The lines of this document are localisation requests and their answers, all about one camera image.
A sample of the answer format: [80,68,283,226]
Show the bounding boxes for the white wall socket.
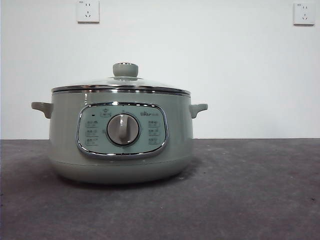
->
[292,2,316,26]
[76,0,100,25]

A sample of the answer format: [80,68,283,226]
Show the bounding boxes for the pale green electric pot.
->
[30,86,209,185]

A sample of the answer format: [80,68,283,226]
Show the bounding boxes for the glass lid with green knob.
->
[51,62,192,97]

